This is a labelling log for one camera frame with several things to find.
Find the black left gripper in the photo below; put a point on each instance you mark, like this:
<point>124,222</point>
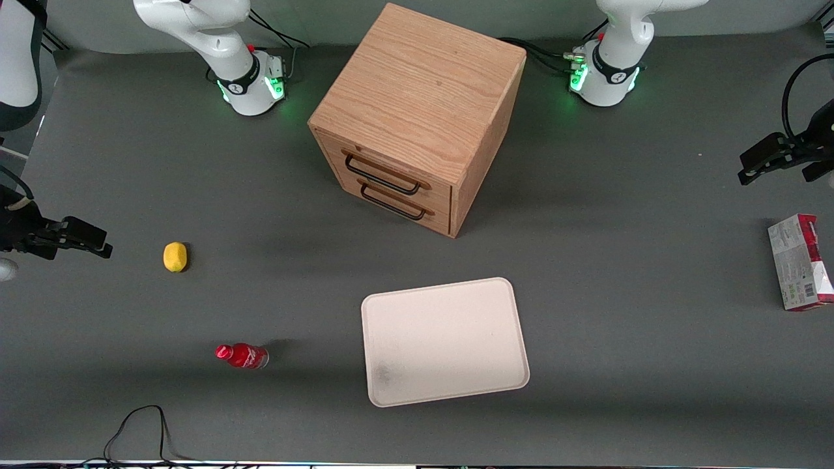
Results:
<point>810,144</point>

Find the yellow lemon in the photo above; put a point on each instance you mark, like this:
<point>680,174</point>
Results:
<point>174,256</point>

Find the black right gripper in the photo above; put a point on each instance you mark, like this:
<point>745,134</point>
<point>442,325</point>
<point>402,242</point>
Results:
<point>19,229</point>

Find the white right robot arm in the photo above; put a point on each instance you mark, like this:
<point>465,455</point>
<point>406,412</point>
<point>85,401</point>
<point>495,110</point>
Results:
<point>228,52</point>

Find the white rectangular plastic tray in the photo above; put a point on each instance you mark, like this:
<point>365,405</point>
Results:
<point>443,342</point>

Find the red tartan cookie box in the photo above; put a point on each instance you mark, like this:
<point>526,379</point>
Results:
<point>798,260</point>

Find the wooden two-drawer cabinet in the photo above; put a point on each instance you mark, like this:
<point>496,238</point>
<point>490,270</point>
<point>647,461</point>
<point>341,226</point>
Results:
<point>417,98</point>

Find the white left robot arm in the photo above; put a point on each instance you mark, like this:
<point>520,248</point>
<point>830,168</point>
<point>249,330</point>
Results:
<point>612,58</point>

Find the red soda bottle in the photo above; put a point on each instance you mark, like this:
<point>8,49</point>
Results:
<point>244,355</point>

